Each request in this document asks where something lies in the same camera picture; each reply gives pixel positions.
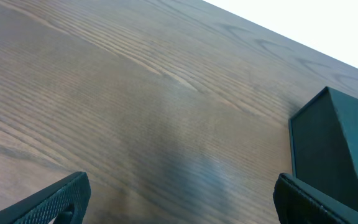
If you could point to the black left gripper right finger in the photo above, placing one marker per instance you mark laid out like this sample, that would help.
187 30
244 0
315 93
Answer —
298 202

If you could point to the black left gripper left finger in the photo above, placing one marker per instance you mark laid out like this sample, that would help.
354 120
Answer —
65 201

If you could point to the dark green gift box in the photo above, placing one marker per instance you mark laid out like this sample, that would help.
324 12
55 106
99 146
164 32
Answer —
324 145

